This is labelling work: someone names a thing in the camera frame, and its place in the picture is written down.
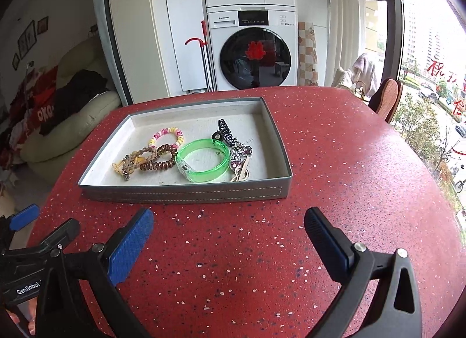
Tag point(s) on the black clothes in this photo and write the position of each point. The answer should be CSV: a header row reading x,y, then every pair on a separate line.
x,y
76,94

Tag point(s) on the checkered hanging cloth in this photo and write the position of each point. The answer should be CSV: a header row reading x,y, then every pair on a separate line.
x,y
307,54

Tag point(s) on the white cabinet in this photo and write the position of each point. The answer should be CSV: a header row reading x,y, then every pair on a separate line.
x,y
153,32

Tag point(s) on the gold hair clip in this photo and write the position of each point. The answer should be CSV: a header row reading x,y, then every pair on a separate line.
x,y
242,174

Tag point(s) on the white washing machine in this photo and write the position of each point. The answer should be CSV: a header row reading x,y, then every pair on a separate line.
x,y
225,32

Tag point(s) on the person's left hand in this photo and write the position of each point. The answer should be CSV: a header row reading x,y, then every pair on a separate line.
x,y
16,319

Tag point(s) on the green plastic bangle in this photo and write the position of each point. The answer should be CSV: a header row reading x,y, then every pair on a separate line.
x,y
204,176

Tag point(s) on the white curtain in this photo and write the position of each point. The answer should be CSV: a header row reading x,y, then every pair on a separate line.
x,y
346,14

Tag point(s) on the pale cloth on chair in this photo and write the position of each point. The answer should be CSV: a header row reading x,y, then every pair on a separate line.
x,y
364,68

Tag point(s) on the silver hair clip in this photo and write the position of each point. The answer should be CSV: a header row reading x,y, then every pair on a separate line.
x,y
126,176

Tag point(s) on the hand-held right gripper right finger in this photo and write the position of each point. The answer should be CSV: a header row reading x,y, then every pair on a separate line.
x,y
327,247

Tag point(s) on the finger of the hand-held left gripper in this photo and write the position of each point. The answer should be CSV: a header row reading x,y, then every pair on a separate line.
x,y
23,217
63,232

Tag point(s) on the grey jewelry tray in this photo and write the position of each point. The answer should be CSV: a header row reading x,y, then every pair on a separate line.
x,y
182,192

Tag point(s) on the red printed cloth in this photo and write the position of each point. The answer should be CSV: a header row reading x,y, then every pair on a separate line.
x,y
43,112

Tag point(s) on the cream leather sofa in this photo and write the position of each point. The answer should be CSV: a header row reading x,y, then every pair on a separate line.
x,y
72,137

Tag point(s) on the small brown hair accessory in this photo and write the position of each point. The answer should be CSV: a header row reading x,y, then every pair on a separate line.
x,y
238,156

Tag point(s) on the small picture frame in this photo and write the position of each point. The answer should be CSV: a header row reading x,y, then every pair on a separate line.
x,y
15,61
42,24

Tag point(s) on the black hair claw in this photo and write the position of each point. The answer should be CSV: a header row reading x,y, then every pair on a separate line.
x,y
225,134

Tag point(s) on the large picture frame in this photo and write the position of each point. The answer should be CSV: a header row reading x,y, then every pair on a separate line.
x,y
26,40

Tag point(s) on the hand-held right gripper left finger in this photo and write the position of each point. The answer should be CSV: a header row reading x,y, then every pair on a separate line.
x,y
131,243

